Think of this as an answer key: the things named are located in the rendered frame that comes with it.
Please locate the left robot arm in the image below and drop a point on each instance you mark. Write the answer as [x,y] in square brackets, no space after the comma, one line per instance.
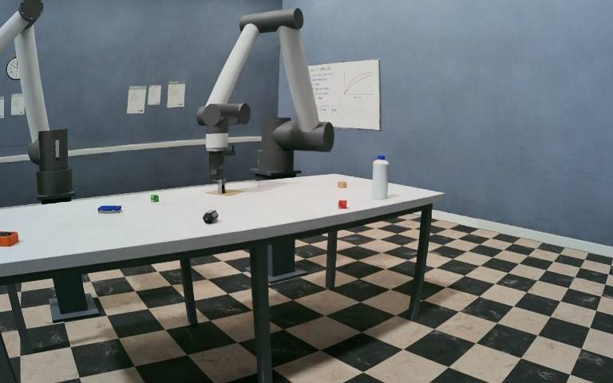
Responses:
[279,134]

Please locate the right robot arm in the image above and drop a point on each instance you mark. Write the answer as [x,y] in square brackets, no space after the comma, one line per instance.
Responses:
[51,147]

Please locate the tan flat mat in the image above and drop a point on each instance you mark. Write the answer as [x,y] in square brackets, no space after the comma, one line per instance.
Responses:
[227,193]

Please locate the orange pocket multimeter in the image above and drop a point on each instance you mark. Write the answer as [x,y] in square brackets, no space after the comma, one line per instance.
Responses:
[8,238]

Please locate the white bottle with blue cap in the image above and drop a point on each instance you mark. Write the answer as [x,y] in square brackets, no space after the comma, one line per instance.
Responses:
[380,178]

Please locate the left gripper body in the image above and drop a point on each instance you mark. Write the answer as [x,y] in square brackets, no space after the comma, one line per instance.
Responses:
[217,142]

